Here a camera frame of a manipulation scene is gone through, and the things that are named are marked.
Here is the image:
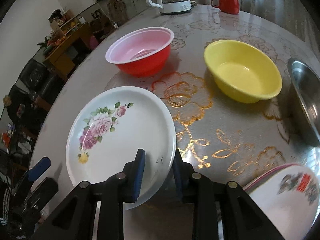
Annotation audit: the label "lace table doily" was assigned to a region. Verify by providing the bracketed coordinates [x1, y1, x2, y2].
[105, 12, 320, 188]

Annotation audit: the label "red enamel mug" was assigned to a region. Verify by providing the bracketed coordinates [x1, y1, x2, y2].
[210, 0, 240, 15]

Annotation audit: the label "black leather armchair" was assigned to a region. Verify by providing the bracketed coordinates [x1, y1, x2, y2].
[3, 59, 65, 123]

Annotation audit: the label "yellow plastic bowl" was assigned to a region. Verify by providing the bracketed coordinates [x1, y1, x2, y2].
[204, 40, 282, 103]

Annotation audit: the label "wooden shelf with items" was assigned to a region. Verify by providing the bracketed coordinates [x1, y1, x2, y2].
[48, 9, 79, 36]

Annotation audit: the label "red plastic bowl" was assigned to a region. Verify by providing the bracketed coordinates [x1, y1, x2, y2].
[105, 27, 174, 77]

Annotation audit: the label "wooden sideboard cabinet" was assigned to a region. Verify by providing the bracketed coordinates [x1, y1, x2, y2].
[43, 23, 97, 81]

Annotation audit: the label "white plate red characters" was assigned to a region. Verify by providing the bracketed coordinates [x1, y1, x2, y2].
[246, 165, 319, 239]

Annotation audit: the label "stainless steel bowl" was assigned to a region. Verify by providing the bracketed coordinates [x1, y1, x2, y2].
[287, 58, 319, 147]

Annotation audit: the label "white plate pink roses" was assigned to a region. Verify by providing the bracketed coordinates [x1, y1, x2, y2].
[66, 86, 176, 210]

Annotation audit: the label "wooden carved chair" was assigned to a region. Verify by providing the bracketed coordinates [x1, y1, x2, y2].
[107, 0, 129, 26]

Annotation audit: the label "large pink-rimmed floral plate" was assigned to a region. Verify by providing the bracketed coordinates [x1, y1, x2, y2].
[242, 162, 301, 192]

